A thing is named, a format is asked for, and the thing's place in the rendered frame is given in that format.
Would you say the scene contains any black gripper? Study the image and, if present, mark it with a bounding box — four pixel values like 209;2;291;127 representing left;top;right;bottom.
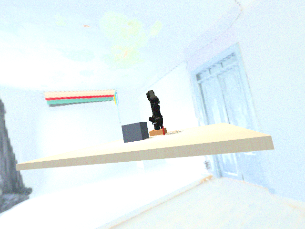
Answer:
154;110;163;128

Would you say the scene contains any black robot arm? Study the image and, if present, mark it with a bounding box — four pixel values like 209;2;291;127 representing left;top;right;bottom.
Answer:
146;90;161;130

